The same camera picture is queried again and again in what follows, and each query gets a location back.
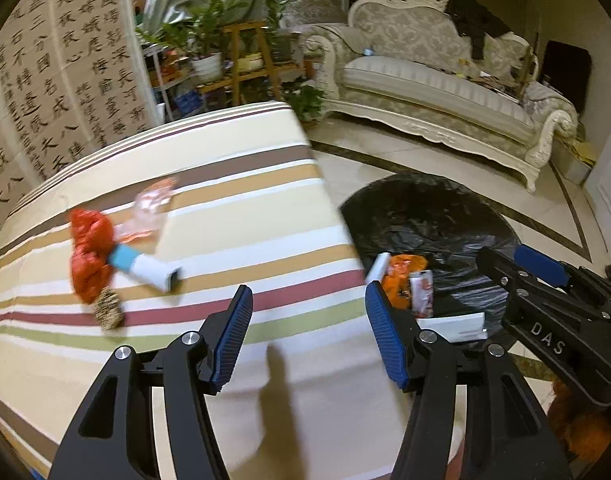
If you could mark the white door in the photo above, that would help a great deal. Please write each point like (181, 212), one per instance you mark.
(608, 170)

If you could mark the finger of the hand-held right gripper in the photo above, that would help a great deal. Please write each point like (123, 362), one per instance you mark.
(495, 267)
(538, 262)

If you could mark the calligraphy folding screen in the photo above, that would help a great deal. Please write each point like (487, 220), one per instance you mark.
(60, 60)

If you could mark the red and white printed packet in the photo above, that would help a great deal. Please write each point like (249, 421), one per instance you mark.
(421, 292)

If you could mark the white tube with blue cap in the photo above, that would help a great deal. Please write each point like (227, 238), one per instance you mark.
(145, 265)

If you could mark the yellow papers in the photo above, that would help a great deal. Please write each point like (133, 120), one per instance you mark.
(583, 152)

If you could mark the clear plastic wrapper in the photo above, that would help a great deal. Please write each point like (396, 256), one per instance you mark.
(150, 207)

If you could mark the red plastic bag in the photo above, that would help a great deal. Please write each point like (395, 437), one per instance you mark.
(90, 255)

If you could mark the yellow-green small pot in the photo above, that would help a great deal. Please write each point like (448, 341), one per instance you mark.
(250, 62)

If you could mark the green potted plant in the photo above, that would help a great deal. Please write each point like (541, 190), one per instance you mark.
(205, 20)

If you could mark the orange fuzzy cloth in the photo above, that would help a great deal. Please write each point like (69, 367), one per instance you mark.
(585, 425)

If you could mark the black trash bag bin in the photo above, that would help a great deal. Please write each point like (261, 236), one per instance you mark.
(425, 215)

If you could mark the white cardboard box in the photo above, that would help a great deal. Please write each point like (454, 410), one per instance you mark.
(460, 327)

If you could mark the ornate cream sofa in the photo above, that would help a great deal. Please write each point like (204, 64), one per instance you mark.
(435, 85)

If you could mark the blue box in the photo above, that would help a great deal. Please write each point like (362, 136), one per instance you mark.
(188, 100)

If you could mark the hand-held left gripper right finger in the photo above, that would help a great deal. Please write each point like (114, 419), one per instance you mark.
(388, 335)

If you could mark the white flower pot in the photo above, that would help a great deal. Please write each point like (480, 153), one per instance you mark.
(208, 65)

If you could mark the black garment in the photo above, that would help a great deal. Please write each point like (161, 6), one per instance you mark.
(470, 15)

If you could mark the grey patterned armchair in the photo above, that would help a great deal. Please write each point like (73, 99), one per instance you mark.
(313, 10)

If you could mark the small leafy floor plant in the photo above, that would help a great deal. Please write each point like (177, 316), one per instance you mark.
(305, 102)

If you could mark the wooden stool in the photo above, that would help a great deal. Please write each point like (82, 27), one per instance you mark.
(250, 35)

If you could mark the orange snack wrapper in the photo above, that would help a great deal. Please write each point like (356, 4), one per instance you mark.
(400, 280)

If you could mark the clutter of papers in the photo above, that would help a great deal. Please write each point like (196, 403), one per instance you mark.
(495, 82)

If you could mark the white metal shelf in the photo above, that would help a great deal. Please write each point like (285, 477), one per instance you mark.
(163, 75)

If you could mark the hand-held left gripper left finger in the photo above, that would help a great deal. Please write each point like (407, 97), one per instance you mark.
(233, 340)

